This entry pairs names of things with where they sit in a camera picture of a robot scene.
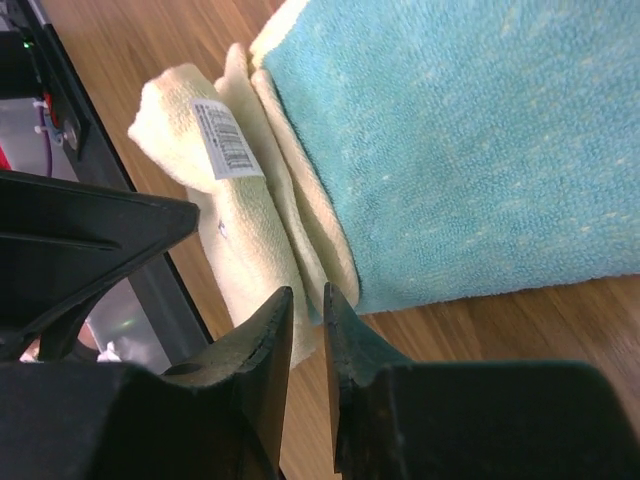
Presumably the yellow green towel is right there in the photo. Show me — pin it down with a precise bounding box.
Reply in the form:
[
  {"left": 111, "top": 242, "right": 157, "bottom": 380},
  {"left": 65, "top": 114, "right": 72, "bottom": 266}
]
[{"left": 128, "top": 1, "right": 639, "bottom": 364}]

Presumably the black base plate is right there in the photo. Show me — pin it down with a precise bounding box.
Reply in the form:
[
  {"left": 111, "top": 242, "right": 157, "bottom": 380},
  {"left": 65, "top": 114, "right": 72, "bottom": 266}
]
[{"left": 1, "top": 1, "right": 210, "bottom": 371}]

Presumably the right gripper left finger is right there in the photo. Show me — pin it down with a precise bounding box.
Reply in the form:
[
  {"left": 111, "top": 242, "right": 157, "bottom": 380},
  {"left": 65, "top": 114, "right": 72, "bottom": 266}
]
[{"left": 1, "top": 287, "right": 294, "bottom": 479}]

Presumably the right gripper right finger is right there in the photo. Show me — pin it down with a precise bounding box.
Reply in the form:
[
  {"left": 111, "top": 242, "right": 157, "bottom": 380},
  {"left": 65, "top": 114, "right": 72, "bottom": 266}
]
[{"left": 323, "top": 284, "right": 639, "bottom": 479}]

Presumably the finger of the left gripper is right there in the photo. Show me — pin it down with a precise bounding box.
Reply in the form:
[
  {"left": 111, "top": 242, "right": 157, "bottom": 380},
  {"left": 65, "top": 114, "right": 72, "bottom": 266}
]
[{"left": 1, "top": 171, "right": 199, "bottom": 360}]

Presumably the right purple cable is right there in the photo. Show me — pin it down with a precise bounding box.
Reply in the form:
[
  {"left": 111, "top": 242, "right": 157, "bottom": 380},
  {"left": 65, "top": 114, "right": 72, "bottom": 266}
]
[{"left": 34, "top": 99, "right": 66, "bottom": 179}]

